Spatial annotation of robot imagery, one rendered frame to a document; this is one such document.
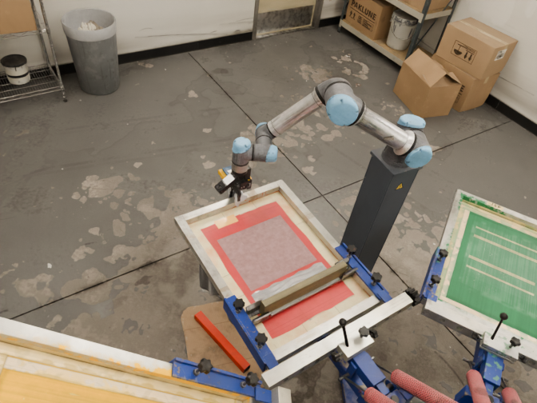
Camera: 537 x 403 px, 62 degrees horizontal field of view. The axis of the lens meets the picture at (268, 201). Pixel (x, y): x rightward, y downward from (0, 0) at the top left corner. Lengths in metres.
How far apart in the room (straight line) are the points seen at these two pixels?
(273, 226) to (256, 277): 0.30
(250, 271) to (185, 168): 1.99
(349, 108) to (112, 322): 1.92
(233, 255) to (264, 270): 0.15
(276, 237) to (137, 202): 1.69
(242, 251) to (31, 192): 2.16
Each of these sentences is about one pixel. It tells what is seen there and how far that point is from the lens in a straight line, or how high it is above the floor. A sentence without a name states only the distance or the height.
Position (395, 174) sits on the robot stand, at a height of 1.20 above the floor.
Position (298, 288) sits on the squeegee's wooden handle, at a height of 1.06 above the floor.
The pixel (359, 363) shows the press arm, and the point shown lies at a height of 1.04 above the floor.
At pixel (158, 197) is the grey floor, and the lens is 3.55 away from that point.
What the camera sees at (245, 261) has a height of 0.96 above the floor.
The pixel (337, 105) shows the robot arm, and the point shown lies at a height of 1.59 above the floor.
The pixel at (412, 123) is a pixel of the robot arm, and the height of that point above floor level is 1.43.
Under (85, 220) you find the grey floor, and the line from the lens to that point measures 3.47.
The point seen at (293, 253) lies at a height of 0.95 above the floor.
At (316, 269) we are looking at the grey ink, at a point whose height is 0.96.
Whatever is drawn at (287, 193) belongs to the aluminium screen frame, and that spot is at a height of 0.99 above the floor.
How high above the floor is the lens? 2.51
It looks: 45 degrees down
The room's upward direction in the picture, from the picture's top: 9 degrees clockwise
